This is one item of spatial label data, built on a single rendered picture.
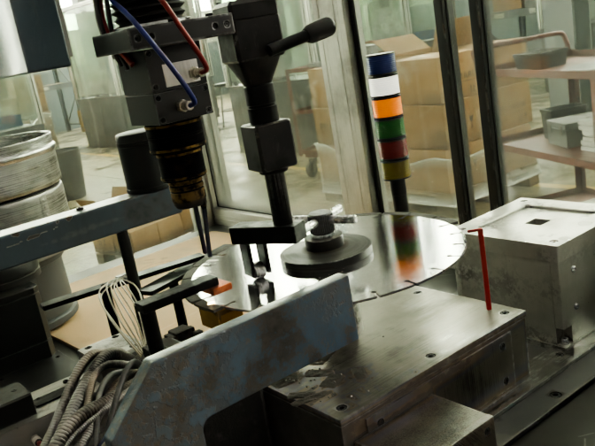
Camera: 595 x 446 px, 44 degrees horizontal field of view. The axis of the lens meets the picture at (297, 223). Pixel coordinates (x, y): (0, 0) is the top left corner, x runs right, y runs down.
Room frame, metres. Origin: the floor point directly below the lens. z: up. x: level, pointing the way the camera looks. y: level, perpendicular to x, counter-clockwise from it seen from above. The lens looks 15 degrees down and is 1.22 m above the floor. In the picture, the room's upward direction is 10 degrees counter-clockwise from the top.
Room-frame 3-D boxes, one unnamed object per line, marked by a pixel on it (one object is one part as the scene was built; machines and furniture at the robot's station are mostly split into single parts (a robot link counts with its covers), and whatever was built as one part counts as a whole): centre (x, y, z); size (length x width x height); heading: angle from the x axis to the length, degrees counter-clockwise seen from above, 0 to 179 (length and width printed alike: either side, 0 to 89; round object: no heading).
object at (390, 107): (1.12, -0.16, 1.08); 0.05 x 0.04 x 0.03; 36
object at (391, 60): (1.12, -0.16, 1.14); 0.05 x 0.04 x 0.03; 36
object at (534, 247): (1.00, -0.33, 0.82); 0.18 x 0.18 x 0.15; 36
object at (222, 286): (0.73, 0.13, 0.95); 0.10 x 0.03 x 0.07; 126
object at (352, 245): (0.85, -0.03, 0.96); 0.11 x 0.11 x 0.03
